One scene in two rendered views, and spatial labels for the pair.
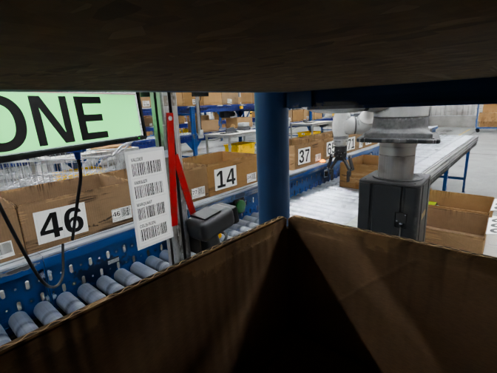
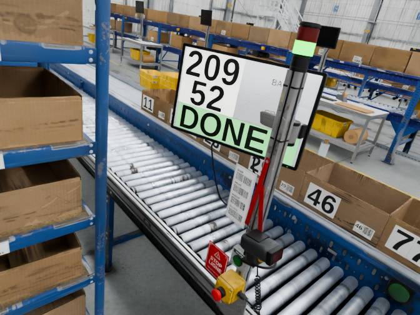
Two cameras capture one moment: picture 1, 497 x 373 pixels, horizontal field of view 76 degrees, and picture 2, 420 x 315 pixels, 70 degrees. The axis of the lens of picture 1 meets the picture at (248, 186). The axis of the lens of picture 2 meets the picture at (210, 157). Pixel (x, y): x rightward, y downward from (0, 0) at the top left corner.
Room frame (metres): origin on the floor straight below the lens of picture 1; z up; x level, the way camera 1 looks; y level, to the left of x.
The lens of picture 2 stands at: (0.55, -0.63, 1.62)
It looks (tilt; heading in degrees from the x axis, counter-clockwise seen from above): 24 degrees down; 93
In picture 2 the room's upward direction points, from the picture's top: 10 degrees clockwise
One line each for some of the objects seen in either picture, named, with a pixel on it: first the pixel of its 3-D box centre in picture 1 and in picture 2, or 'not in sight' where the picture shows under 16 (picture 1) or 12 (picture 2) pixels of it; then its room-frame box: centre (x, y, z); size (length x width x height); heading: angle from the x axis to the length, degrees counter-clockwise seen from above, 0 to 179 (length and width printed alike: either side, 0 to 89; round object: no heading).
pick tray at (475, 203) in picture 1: (441, 208); not in sight; (1.46, -0.93, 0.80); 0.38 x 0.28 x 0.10; 49
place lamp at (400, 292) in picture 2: not in sight; (398, 292); (1.30, 0.30, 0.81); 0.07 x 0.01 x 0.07; 139
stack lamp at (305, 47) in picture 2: not in sight; (305, 41); (0.69, 0.17, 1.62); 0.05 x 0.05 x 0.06
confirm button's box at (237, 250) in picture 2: not in sight; (240, 259); (0.66, 0.14, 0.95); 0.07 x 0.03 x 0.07; 139
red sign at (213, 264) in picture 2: not in sight; (222, 267); (0.61, 0.19, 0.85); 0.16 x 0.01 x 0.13; 139
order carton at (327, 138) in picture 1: (319, 146); not in sight; (2.65, -0.60, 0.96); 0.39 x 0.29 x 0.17; 139
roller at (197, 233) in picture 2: not in sight; (219, 224); (0.58, 0.62, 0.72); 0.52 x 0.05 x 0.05; 49
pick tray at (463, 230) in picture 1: (428, 228); not in sight; (1.22, -0.73, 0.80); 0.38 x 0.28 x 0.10; 51
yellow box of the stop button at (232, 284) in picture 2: not in sight; (235, 295); (0.67, 0.10, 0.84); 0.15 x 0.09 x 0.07; 139
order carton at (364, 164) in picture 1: (371, 171); not in sight; (2.19, -0.87, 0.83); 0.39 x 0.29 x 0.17; 138
